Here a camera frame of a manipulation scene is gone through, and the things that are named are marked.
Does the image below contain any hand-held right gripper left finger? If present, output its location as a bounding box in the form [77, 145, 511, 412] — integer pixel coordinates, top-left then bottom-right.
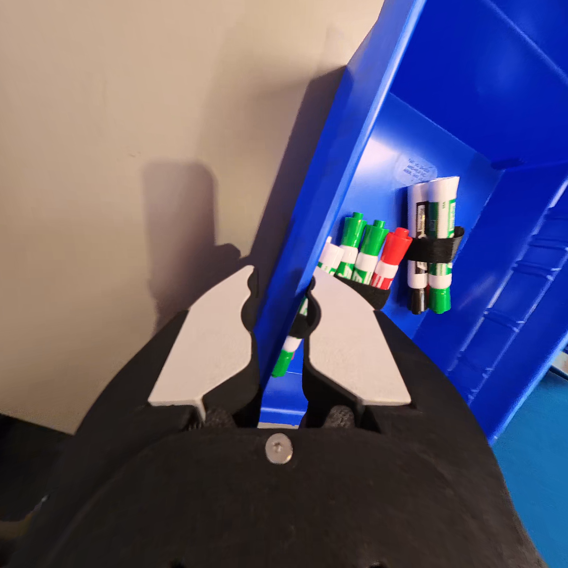
[149, 265, 260, 409]

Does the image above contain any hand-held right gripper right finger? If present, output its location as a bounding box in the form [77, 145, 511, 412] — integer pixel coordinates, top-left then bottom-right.
[302, 274, 412, 409]

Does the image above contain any green marker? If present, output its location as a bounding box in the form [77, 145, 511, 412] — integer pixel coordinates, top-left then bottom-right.
[427, 176, 462, 316]
[336, 212, 368, 280]
[272, 298, 309, 380]
[354, 220, 389, 283]

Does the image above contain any black marker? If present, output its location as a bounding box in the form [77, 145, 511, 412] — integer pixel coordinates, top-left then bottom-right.
[406, 182, 430, 316]

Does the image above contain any large blue plastic bin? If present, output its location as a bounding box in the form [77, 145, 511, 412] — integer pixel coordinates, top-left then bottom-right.
[253, 0, 568, 444]

